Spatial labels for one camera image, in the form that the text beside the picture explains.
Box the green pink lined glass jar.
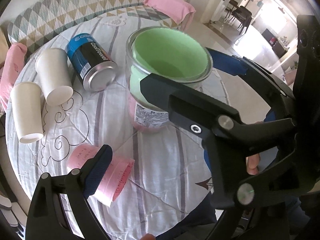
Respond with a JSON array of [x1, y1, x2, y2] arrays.
[[125, 26, 214, 132]]

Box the pink paper-lined cup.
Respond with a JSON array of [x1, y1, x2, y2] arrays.
[[67, 144, 135, 207]]

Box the white paper cup left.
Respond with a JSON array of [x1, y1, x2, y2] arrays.
[[10, 82, 43, 144]]

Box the white paper cup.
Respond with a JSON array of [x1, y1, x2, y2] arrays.
[[35, 48, 73, 106], [10, 82, 43, 144]]

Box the white paper cup right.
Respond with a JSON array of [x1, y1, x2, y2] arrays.
[[35, 48, 73, 106]]

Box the person's hand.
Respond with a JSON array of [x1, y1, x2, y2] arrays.
[[246, 154, 260, 176]]

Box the dark dining chairs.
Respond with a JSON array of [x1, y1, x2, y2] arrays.
[[224, 0, 252, 35]]

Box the pink towel right armrest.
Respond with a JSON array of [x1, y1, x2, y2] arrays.
[[143, 0, 196, 29]]

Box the pink towel armrest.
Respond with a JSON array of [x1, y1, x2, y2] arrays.
[[1, 43, 28, 115], [143, 0, 196, 29]]

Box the striped white tablecloth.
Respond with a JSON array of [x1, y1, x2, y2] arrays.
[[6, 16, 216, 239]]

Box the blue black CoolTowel can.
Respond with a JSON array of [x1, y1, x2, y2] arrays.
[[66, 33, 119, 92]]

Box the pink towel left armrest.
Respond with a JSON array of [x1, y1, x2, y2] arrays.
[[1, 43, 28, 115]]

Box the diamond pattern sofa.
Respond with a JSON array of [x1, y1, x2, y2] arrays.
[[7, 0, 181, 53]]

